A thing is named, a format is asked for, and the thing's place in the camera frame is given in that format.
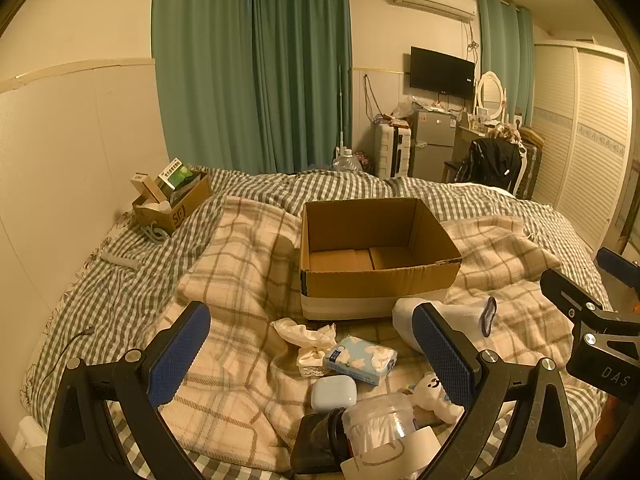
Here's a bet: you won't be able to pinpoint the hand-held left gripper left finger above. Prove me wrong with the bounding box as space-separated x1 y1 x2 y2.
45 301 213 480

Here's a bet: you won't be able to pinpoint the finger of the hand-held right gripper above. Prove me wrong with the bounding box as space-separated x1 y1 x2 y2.
596 247 640 291
540 269 606 332

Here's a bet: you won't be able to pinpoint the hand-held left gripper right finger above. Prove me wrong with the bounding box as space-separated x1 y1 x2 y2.
411 301 593 480

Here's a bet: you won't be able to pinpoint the white plush toy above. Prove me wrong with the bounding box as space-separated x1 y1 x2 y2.
407 372 466 426

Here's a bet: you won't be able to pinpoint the blue tissue pack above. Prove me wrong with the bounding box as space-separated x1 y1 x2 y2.
322 336 398 387

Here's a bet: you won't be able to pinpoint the clear cotton swab jar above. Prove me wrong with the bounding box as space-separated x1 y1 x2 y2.
342 392 418 461

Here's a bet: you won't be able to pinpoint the large cardboard box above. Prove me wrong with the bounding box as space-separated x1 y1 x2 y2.
299 197 463 322

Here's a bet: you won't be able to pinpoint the white earbuds case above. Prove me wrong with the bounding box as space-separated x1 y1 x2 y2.
311 375 357 411

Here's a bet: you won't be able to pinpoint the white tissue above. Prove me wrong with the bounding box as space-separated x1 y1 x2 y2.
271 317 338 351

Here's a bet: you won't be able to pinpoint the white lace trimmed pack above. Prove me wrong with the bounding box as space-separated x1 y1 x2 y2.
296 344 335 378

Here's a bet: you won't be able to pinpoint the beige plaid blanket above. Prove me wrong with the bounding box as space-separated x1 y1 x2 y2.
150 195 576 461

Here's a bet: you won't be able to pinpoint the white stick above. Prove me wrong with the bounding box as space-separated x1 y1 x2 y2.
102 252 141 270

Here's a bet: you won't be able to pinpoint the white chair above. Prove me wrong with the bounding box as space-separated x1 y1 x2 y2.
512 142 530 196

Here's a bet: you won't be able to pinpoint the white louvred wardrobe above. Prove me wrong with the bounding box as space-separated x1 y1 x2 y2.
530 40 632 256

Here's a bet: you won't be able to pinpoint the small cardboard box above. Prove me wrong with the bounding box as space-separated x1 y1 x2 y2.
131 170 213 236

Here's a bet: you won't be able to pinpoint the black jacket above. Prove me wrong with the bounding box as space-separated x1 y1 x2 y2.
457 138 523 192

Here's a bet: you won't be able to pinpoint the long beige carton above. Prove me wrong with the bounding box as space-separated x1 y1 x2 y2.
132 174 166 206

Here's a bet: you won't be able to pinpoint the green and white carton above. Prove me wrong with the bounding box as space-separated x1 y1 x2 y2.
157 158 193 191

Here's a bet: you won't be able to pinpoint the grey fridge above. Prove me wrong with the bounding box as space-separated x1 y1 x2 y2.
409 109 457 178

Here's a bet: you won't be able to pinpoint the white oval mirror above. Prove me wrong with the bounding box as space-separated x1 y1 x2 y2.
475 71 508 123

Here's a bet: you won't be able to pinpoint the white suitcase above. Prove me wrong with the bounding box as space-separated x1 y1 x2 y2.
374 122 413 178

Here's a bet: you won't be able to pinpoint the clear water jug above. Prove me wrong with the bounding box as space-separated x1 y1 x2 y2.
332 147 363 173

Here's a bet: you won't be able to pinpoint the light teal curtain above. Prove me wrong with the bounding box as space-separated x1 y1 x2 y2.
475 0 536 131

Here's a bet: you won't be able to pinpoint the white pole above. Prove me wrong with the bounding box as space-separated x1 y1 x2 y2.
337 65 346 151

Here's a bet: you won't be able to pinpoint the dark green curtain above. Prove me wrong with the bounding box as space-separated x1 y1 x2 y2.
151 0 355 173

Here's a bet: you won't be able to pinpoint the black cable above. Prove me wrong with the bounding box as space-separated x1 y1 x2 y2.
37 327 96 401

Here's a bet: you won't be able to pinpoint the black wall television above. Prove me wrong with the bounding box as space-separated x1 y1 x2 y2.
410 46 476 100

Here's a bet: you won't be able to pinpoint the wall cables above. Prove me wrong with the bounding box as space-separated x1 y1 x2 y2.
362 74 381 121

